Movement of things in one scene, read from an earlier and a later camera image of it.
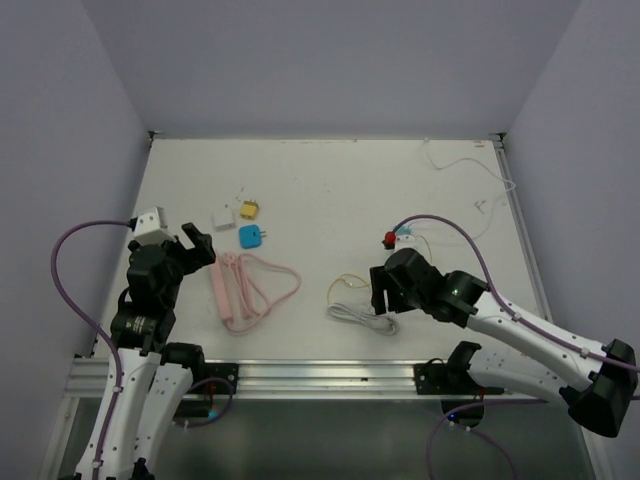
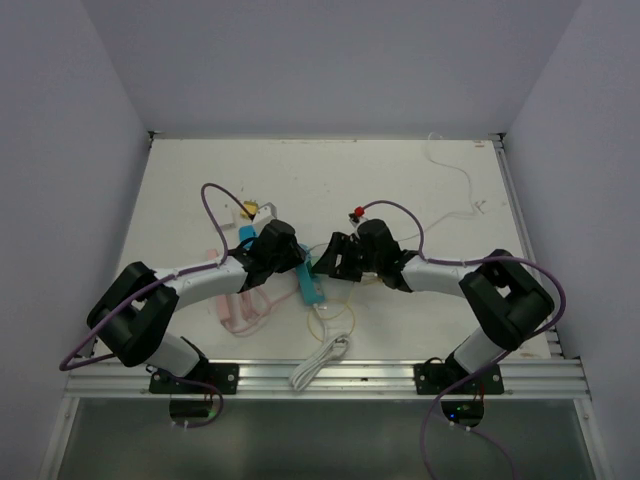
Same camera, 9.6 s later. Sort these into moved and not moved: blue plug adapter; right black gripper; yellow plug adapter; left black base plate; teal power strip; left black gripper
Moved: left black gripper; teal power strip; right black gripper
Not moved: left black base plate; blue plug adapter; yellow plug adapter
